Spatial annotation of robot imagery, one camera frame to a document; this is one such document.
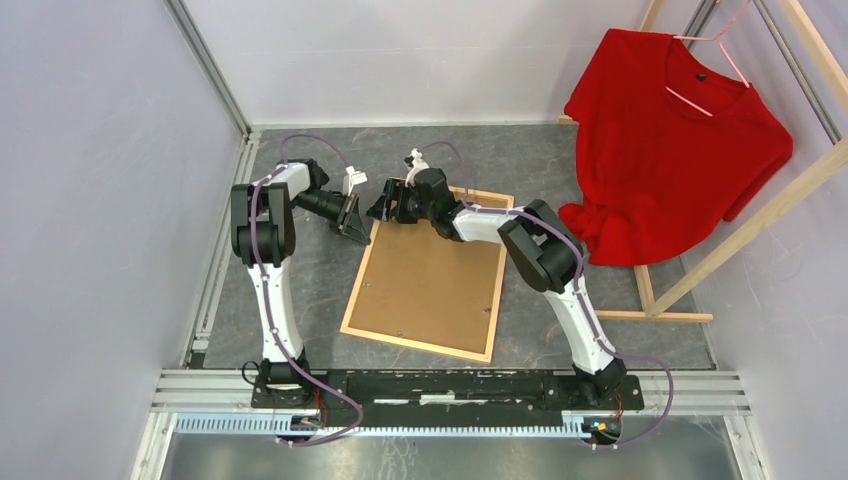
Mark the red t-shirt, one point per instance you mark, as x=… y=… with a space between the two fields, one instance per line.
x=666 y=149

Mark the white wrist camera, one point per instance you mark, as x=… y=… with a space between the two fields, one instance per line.
x=352 y=178
x=415 y=164

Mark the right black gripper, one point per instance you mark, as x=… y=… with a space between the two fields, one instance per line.
x=394 y=191

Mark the metal corner post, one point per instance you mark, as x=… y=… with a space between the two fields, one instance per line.
x=199 y=48

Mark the wooden clothes rack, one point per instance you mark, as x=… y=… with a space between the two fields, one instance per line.
x=823 y=169

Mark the brown backing board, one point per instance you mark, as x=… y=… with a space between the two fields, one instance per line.
x=430 y=291

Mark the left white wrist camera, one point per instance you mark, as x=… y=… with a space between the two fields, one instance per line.
x=352 y=178

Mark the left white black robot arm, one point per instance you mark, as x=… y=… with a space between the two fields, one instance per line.
x=263 y=237

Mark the wooden picture frame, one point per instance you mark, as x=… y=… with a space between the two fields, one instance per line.
x=424 y=348

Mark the aluminium rail frame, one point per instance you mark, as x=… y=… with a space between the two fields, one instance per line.
x=697 y=427

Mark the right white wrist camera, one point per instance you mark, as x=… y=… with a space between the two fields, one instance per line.
x=415 y=164

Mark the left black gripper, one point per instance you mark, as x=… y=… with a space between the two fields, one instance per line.
x=352 y=224

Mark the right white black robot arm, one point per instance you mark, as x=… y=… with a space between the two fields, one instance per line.
x=546 y=254

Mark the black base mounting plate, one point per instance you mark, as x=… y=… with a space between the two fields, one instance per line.
x=445 y=398

